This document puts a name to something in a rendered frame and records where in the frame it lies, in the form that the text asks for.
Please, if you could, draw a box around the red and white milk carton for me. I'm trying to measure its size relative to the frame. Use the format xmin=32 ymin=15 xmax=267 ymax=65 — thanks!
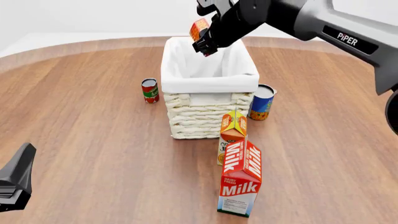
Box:
xmin=216 ymin=134 xmax=263 ymax=218

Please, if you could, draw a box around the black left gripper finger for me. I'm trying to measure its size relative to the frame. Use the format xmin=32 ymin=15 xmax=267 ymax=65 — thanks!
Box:
xmin=0 ymin=142 xmax=37 ymax=195

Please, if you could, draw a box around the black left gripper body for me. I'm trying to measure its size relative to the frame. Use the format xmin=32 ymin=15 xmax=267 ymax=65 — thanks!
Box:
xmin=0 ymin=179 xmax=33 ymax=213

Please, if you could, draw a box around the white wicker basket with liner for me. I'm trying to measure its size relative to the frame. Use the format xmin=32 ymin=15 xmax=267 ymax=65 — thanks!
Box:
xmin=160 ymin=35 xmax=261 ymax=140

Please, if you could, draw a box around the orange and red butter box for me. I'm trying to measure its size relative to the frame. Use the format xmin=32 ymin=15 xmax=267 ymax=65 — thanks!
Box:
xmin=189 ymin=17 xmax=211 ymax=58

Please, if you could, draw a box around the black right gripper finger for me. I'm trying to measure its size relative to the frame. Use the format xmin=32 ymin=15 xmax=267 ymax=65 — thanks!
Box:
xmin=192 ymin=27 xmax=219 ymax=58

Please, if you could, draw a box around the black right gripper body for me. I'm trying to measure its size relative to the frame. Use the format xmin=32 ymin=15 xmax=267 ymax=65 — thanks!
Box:
xmin=208 ymin=9 xmax=250 ymax=49

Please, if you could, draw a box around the blue can with orange print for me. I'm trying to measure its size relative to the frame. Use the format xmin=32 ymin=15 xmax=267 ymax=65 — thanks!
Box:
xmin=247 ymin=83 xmax=278 ymax=121

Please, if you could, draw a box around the orange juice carton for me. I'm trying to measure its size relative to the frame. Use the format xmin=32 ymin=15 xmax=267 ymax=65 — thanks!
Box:
xmin=216 ymin=107 xmax=249 ymax=167

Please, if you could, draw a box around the red tomato sauce can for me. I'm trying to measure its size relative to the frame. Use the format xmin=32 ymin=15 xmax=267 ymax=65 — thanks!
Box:
xmin=141 ymin=77 xmax=160 ymax=105

